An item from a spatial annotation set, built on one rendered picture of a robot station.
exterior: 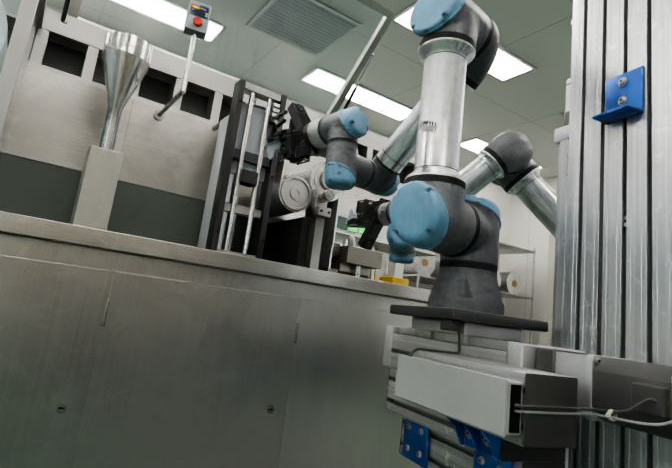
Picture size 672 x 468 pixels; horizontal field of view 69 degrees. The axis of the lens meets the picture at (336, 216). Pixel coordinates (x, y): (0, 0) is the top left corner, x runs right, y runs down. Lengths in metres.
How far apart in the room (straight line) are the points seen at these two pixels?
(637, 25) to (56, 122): 1.63
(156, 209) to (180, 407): 0.81
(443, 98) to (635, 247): 0.42
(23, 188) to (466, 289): 1.38
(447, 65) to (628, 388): 0.63
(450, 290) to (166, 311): 0.67
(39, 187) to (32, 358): 0.74
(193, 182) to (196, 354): 0.81
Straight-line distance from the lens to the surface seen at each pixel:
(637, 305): 0.95
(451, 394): 0.77
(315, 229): 1.69
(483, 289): 1.00
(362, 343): 1.53
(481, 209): 1.03
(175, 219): 1.89
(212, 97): 2.06
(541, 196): 1.50
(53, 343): 1.22
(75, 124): 1.88
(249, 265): 1.30
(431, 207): 0.88
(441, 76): 1.02
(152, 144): 1.91
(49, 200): 1.83
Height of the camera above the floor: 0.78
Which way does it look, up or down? 11 degrees up
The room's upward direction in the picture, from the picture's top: 7 degrees clockwise
